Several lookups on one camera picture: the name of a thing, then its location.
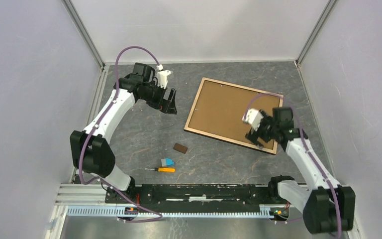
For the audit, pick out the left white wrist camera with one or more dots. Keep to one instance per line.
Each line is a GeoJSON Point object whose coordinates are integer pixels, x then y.
{"type": "Point", "coordinates": [162, 78]}

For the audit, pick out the right aluminium corner post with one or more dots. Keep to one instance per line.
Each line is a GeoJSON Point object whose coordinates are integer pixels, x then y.
{"type": "Point", "coordinates": [315, 31]}

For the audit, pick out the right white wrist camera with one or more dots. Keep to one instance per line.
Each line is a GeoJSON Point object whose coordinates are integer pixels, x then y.
{"type": "Point", "coordinates": [253, 118]}

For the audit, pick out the aluminium corner post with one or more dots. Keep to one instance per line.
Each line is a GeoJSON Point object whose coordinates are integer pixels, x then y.
{"type": "Point", "coordinates": [315, 31]}
{"type": "Point", "coordinates": [71, 9]}

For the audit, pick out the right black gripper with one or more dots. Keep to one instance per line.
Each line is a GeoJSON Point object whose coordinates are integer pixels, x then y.
{"type": "Point", "coordinates": [252, 135]}

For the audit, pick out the orange handled screwdriver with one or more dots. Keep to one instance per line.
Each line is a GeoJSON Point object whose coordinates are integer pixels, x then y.
{"type": "Point", "coordinates": [162, 169]}

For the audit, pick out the left aluminium floor rail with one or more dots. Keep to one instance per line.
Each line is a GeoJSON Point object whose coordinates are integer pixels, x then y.
{"type": "Point", "coordinates": [94, 110]}

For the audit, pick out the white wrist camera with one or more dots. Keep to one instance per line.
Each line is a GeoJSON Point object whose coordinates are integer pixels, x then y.
{"type": "Point", "coordinates": [162, 78]}
{"type": "Point", "coordinates": [253, 118]}

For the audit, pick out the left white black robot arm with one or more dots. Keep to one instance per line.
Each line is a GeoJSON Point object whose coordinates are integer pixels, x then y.
{"type": "Point", "coordinates": [90, 148]}

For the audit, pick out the blue grey eraser block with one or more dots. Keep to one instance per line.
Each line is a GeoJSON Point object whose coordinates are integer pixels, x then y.
{"type": "Point", "coordinates": [167, 162]}

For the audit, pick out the left aluminium corner post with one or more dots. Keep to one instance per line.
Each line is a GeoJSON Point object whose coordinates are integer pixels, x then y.
{"type": "Point", "coordinates": [71, 9]}

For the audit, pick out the black picture frame with photo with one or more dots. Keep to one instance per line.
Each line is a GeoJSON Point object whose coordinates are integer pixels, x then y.
{"type": "Point", "coordinates": [218, 109]}

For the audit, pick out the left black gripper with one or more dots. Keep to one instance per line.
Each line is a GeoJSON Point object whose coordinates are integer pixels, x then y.
{"type": "Point", "coordinates": [163, 104]}

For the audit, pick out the small brown wooden block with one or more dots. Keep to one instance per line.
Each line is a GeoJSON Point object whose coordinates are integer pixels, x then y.
{"type": "Point", "coordinates": [180, 148]}

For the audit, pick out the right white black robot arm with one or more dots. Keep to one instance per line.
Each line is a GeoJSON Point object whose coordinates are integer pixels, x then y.
{"type": "Point", "coordinates": [326, 205]}

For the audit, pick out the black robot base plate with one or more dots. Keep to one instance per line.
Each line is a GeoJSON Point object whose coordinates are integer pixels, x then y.
{"type": "Point", "coordinates": [205, 198]}

